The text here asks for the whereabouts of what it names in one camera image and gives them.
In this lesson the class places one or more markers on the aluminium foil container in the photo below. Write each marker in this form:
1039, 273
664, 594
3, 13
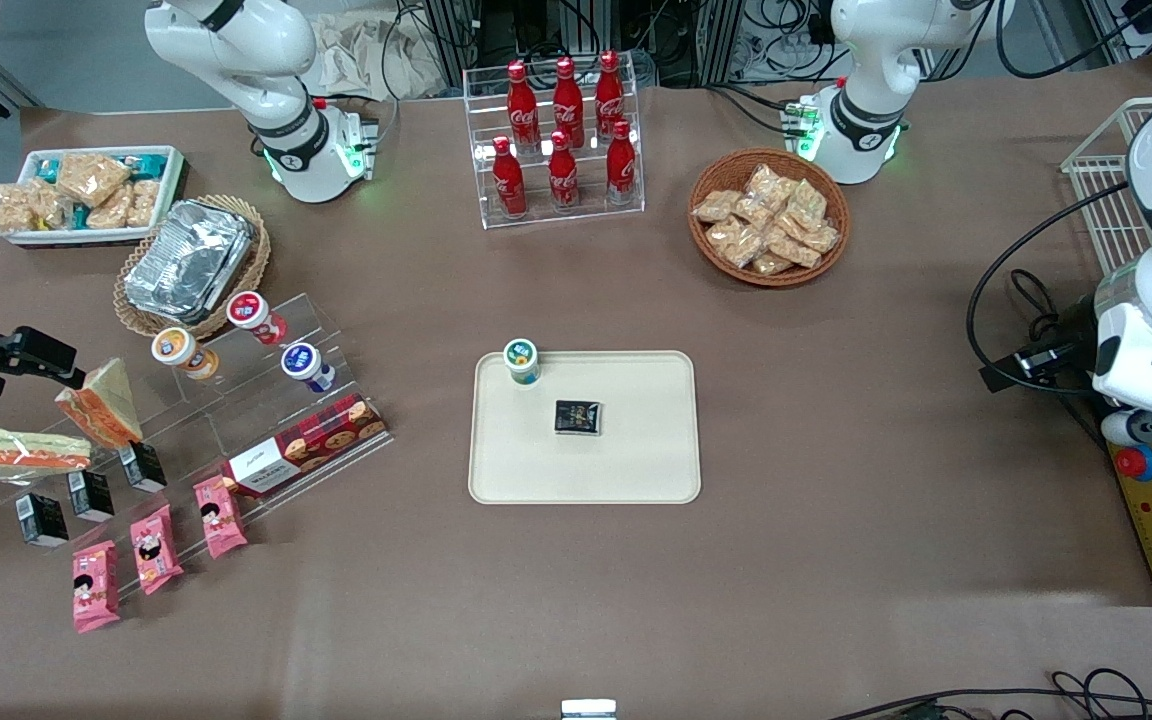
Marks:
186, 260

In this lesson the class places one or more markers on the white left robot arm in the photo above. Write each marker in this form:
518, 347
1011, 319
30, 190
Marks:
871, 60

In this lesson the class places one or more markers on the cream plastic serving tray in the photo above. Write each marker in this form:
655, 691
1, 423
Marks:
626, 450

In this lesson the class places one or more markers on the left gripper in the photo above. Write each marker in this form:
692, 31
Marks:
1072, 339

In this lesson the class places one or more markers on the clear acrylic tiered stand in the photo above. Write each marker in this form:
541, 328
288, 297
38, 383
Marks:
186, 420

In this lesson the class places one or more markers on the blue yogurt cup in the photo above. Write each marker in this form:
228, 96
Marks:
306, 365

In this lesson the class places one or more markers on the oval brown wicker basket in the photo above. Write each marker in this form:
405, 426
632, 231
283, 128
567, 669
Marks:
256, 255

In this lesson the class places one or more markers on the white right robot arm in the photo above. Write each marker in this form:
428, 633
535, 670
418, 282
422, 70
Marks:
236, 45

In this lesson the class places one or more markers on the clear acrylic bottle rack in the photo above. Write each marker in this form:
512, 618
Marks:
586, 215

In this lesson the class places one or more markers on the red cola bottle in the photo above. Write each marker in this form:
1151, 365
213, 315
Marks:
563, 178
509, 185
567, 95
609, 90
621, 168
522, 100

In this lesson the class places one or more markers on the beige cracker snack packet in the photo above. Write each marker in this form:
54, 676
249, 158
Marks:
821, 238
764, 182
806, 203
714, 207
751, 210
736, 242
786, 232
774, 263

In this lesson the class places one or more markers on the white rectangular snack bin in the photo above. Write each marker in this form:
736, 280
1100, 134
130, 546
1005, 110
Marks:
171, 190

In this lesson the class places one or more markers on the round brown wicker basket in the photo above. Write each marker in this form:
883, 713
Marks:
706, 250

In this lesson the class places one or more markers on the puffed rice snack pack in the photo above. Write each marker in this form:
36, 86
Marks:
49, 205
111, 210
93, 178
11, 208
143, 203

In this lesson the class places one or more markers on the aluminium frame equipment rack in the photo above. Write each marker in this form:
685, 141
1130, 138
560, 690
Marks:
476, 30

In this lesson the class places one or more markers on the small white device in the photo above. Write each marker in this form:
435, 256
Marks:
588, 709

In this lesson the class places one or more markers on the red tartan cookie box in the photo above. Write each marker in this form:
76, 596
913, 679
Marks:
306, 445

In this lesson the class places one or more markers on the pink snack packet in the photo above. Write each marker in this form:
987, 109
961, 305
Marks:
220, 516
156, 548
95, 588

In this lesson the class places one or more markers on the brown paper table cover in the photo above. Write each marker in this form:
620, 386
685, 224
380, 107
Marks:
836, 500

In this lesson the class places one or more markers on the beige crumpled cloth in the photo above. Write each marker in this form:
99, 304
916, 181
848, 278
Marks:
366, 55

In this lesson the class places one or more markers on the teal wrapped snack pack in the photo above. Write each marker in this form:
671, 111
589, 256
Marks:
79, 217
146, 163
46, 170

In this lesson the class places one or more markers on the green lid white cup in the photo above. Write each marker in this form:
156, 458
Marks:
521, 358

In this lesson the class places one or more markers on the red yogurt cup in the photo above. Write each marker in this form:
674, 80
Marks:
254, 314

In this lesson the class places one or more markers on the orange yogurt cup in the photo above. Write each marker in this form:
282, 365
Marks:
181, 352

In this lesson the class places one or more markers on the small black drink carton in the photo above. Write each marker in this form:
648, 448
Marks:
577, 417
143, 466
42, 519
91, 495

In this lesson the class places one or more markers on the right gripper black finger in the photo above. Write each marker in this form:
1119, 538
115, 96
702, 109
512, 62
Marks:
36, 355

